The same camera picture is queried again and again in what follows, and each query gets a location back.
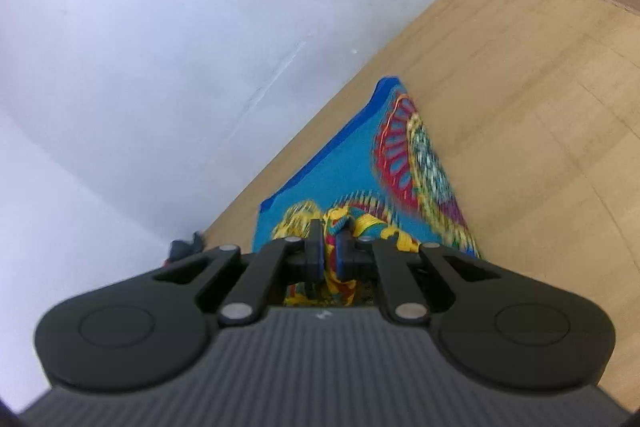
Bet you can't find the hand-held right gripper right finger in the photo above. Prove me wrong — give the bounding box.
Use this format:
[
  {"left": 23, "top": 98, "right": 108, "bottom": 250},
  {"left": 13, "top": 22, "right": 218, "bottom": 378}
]
[{"left": 334, "top": 229, "right": 501, "bottom": 325}]

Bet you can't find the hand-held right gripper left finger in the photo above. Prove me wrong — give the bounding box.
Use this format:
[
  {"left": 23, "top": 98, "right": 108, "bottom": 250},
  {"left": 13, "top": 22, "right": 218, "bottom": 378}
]
[{"left": 150, "top": 219, "right": 326, "bottom": 325}]

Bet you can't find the blue printed cloth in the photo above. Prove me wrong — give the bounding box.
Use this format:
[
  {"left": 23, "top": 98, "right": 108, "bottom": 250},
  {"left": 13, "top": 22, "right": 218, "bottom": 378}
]
[{"left": 252, "top": 77, "right": 481, "bottom": 308}]

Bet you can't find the dark grey cloth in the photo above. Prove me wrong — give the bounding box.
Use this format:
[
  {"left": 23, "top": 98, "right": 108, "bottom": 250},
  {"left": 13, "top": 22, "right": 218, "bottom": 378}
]
[{"left": 164, "top": 232, "right": 206, "bottom": 267}]

